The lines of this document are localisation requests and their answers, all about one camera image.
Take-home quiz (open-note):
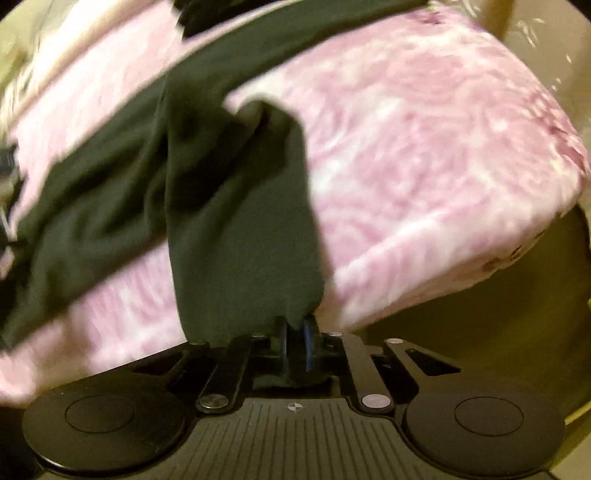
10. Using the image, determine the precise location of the dark grey-black garment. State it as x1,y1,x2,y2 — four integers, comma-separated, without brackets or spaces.
1,1,417,349

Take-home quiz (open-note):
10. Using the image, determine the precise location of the pink floral fleece bed blanket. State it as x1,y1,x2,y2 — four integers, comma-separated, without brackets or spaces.
1,1,590,408

